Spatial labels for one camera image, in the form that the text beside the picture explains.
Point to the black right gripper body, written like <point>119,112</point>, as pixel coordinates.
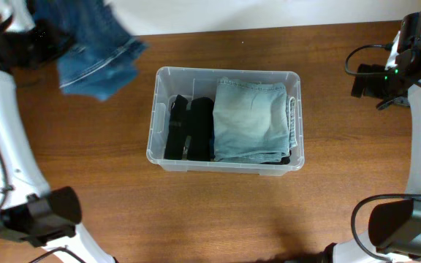
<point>393,88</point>

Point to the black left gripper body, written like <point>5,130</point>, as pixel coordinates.
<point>42,44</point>

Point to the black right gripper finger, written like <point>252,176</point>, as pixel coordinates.
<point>359,82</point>
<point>401,101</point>

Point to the dark blue jeans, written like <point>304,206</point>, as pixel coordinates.
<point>100,60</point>

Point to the small black garment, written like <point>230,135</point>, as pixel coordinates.
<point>284,160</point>

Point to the light blue jeans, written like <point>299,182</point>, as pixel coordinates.
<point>251,122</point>

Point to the large black garment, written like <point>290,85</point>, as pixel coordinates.
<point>189,129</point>

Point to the teal blue garment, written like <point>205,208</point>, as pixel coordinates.
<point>212,146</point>

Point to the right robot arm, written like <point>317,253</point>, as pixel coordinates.
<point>387,227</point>

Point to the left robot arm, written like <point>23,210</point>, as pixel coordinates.
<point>30,211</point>

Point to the clear plastic storage bin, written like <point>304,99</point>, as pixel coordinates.
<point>193,83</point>

